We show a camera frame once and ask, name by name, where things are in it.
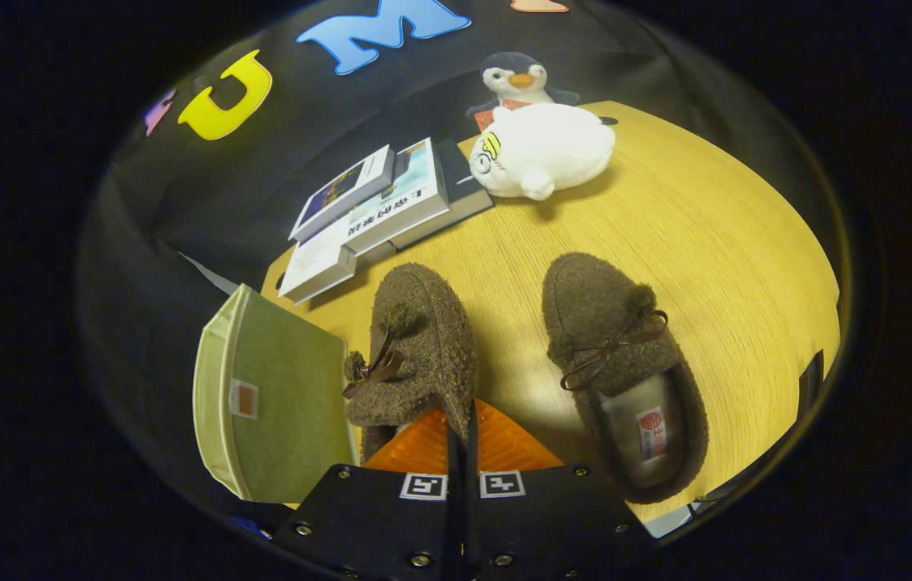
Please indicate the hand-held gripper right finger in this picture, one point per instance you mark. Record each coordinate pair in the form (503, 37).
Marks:
(553, 516)

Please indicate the brown fleece shoe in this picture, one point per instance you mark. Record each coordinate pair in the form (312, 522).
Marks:
(424, 339)
(609, 323)

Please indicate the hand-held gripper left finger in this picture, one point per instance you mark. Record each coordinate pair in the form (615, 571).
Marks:
(375, 516)

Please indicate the white book with dark picture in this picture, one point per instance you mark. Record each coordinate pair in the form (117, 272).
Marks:
(343, 190)

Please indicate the green fabric storage box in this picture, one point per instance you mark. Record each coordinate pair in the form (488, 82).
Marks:
(286, 387)

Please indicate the black book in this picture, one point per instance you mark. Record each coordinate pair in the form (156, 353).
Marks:
(464, 194)

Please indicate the light blue cover book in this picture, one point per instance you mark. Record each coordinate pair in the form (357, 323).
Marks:
(403, 202)

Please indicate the plain white book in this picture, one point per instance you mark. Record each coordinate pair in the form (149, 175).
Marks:
(319, 266)

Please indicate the white plush seal toy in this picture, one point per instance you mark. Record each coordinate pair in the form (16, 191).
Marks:
(545, 149)

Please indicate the grey penguin plush toy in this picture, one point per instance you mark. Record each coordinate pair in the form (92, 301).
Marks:
(516, 77)

